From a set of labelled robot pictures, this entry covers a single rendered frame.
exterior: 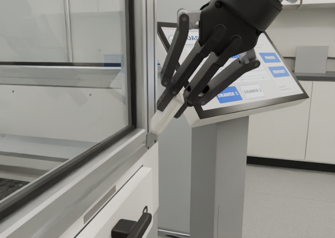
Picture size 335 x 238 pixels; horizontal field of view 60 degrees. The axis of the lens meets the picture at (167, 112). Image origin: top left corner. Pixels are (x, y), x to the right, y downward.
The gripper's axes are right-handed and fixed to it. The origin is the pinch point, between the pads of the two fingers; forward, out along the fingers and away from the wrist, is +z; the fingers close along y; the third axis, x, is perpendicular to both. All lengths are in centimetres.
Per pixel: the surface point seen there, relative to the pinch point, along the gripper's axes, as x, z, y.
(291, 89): -46, -4, -51
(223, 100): -28.5, 4.9, -23.2
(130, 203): 8.6, 10.8, -0.2
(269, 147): -166, 77, -180
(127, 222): 12.6, 9.6, 0.7
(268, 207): -95, 86, -151
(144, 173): 2.3, 10.6, -2.4
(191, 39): -45.1, -0.5, -11.9
